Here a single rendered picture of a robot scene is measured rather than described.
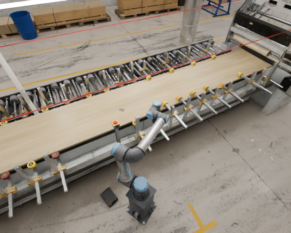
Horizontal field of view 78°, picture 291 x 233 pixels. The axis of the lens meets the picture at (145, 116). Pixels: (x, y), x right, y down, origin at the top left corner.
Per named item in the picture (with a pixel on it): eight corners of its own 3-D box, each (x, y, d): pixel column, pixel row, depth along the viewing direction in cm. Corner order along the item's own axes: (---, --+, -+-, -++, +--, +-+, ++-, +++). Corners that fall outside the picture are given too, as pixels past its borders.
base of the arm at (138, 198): (152, 190, 205) (153, 187, 197) (142, 205, 194) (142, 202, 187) (139, 180, 212) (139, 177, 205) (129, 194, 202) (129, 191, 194)
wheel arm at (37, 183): (43, 203, 177) (41, 201, 174) (39, 205, 176) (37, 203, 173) (37, 167, 203) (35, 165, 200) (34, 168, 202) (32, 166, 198)
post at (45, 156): (63, 176, 207) (46, 156, 172) (60, 178, 206) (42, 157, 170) (62, 174, 209) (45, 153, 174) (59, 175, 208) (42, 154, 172)
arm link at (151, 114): (154, 116, 178) (160, 108, 185) (144, 112, 181) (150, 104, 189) (154, 122, 185) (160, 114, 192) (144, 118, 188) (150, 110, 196)
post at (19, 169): (40, 187, 199) (17, 167, 164) (37, 188, 198) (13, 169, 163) (39, 184, 201) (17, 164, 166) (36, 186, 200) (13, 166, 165)
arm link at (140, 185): (143, 199, 189) (143, 193, 176) (130, 191, 194) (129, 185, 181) (150, 186, 198) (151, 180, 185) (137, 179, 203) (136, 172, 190)
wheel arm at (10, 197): (15, 216, 169) (12, 215, 166) (10, 218, 168) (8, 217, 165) (12, 177, 195) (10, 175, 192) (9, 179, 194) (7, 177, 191)
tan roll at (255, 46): (296, 70, 302) (301, 64, 293) (292, 72, 298) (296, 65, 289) (232, 36, 386) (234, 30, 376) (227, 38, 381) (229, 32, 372)
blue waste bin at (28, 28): (40, 39, 584) (30, 14, 530) (21, 42, 567) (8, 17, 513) (39, 32, 619) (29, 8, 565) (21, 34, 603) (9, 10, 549)
